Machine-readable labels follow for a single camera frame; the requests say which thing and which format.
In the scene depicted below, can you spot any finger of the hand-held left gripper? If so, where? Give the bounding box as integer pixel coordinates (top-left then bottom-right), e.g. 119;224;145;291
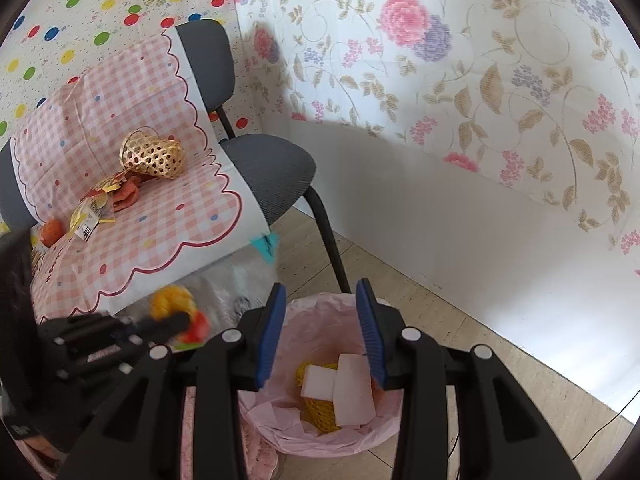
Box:
117;312;193;347

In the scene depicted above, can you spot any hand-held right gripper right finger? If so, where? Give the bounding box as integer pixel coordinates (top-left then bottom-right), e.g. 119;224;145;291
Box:
355;277;583;480

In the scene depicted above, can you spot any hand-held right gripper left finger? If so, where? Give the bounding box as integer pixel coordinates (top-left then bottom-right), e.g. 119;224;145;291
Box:
60;282;288;480

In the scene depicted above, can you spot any yellow red snack wrapper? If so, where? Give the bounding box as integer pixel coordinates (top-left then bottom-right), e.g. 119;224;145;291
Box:
150;285;212;352

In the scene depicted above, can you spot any pink-lined waste bin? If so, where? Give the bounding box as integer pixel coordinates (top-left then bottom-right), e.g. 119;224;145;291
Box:
182;292;406;480

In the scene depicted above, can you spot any white foam block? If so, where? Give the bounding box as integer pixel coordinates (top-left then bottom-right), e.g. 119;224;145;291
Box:
301;365;341;402
332;354;377;426

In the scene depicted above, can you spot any teal paper flag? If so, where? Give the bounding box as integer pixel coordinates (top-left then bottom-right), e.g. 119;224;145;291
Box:
250;232;280;264

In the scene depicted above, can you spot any yellow foam net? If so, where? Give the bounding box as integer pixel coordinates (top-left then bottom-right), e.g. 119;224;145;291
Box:
295;360;342;435

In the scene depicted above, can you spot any red apple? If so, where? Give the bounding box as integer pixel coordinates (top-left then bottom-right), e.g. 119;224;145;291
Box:
39;220;65;248

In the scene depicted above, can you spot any orange peel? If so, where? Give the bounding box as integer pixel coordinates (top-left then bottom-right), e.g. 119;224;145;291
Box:
111;176;143;211

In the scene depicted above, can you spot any gold red snack wrapper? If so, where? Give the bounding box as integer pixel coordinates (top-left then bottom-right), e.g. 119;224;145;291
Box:
82;172;131;199

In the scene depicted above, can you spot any grey office chair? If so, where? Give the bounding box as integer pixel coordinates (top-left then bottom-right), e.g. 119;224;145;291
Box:
0;19;353;293

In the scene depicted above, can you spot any woven bamboo basket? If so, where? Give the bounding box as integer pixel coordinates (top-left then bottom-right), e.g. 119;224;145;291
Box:
119;127;186;181

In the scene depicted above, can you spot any pink checked cloth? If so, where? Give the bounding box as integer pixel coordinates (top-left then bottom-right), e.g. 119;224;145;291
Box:
10;30;273;318

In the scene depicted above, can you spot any black cable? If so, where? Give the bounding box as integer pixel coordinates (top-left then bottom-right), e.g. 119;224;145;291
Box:
570;399;636;462

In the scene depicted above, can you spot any floral wall sheet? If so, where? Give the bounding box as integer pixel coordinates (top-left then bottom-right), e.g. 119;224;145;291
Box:
227;0;640;281

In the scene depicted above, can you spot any polka dot wall sheet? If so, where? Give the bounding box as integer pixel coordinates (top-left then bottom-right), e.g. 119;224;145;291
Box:
0;0;266;161

